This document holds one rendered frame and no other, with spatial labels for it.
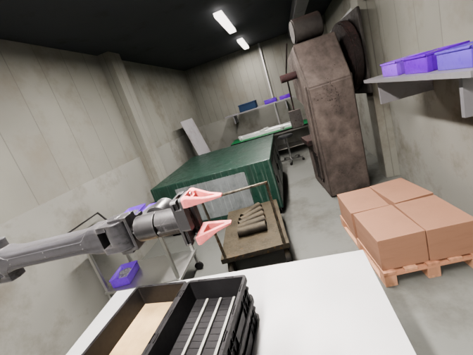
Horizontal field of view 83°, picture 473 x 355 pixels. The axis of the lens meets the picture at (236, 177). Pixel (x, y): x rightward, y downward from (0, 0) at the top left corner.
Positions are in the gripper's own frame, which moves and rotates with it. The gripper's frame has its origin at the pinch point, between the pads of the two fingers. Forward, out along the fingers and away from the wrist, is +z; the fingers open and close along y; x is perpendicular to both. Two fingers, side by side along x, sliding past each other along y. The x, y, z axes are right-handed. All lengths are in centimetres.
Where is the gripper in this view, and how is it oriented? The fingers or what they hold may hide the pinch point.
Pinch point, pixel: (222, 209)
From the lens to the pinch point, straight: 56.0
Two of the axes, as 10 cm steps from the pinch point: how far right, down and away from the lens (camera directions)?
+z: 9.5, -2.4, -2.2
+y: 3.0, 9.2, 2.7
